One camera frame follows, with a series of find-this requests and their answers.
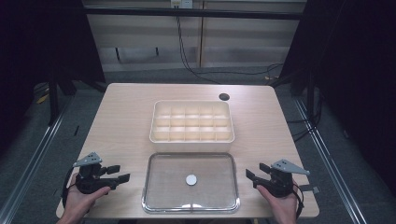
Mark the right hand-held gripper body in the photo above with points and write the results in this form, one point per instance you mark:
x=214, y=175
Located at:
x=281, y=182

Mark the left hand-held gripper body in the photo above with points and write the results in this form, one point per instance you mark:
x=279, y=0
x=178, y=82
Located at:
x=90, y=180

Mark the person's right hand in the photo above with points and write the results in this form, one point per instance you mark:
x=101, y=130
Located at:
x=285, y=208

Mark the person's left hand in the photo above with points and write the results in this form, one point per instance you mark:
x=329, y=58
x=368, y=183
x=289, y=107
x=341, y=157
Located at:
x=76, y=203

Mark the clear plastic lid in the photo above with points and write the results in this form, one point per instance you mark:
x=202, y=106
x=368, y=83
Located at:
x=168, y=186

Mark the small black floor object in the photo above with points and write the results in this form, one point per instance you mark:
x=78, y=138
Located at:
x=76, y=130

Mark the white round disc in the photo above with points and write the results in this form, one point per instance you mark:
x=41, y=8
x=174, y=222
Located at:
x=191, y=180

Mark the white compartment storage box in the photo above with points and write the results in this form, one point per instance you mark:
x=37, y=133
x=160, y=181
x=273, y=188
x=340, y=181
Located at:
x=191, y=124

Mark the black metal stand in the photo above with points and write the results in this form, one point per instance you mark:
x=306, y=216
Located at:
x=53, y=102

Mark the yellow floor tape piece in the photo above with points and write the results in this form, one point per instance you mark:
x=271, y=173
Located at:
x=42, y=99

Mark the dark curtain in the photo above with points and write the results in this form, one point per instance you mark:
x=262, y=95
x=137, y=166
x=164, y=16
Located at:
x=40, y=62
x=351, y=77

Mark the metal floor rail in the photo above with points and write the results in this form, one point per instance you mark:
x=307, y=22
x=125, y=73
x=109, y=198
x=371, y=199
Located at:
x=330, y=168
x=31, y=161

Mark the black horizontal frame bar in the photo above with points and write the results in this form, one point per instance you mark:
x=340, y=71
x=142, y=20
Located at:
x=193, y=13

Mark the white wall socket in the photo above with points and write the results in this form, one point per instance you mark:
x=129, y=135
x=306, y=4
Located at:
x=182, y=3

